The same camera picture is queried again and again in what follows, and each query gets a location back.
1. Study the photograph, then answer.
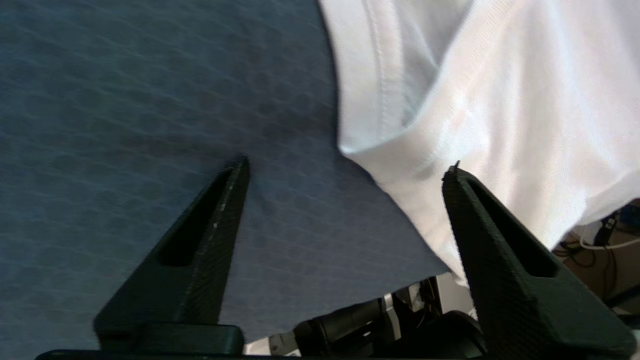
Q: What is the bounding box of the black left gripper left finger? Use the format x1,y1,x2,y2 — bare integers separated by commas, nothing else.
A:
93,156,251,353

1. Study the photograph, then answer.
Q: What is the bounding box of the white t-shirt blue print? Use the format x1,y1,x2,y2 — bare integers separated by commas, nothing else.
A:
318,0,640,288

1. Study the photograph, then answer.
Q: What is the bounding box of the white floor cable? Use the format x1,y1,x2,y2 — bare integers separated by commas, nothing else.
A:
579,225,640,251

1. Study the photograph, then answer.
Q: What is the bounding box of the blue bed with headboard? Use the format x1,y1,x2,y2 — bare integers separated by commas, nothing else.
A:
0,0,451,358

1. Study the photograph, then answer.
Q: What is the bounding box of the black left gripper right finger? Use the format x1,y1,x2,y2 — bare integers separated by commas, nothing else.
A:
441,161,637,359

